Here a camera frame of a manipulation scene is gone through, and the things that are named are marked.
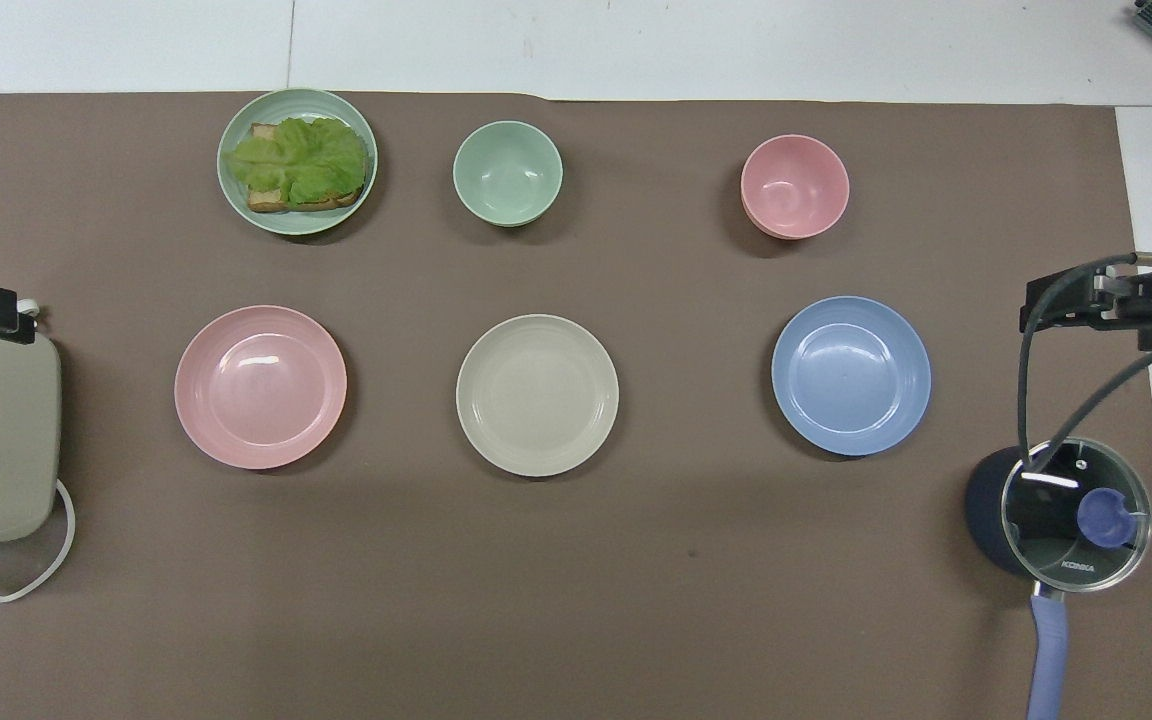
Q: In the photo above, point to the glass lid with blue knob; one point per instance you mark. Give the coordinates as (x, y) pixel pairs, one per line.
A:
(1044, 532)

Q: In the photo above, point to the pink bowl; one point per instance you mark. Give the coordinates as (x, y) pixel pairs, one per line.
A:
(794, 186)

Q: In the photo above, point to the green lettuce leaf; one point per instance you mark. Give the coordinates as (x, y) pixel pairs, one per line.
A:
(306, 158)

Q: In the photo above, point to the beige plate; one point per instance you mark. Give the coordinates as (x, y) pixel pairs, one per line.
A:
(537, 395)

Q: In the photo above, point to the green bowl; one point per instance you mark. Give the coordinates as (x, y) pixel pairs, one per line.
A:
(507, 174)

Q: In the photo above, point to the blue plate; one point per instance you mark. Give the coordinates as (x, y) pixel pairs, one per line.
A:
(851, 376)

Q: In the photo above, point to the green plate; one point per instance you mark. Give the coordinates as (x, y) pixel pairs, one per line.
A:
(297, 226)

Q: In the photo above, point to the dark blue pot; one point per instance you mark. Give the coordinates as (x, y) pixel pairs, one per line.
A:
(985, 510)

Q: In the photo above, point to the pink plate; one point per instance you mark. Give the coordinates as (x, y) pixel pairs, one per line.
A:
(260, 387)

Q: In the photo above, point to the toast slice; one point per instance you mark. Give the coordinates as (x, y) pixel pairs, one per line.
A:
(265, 199)

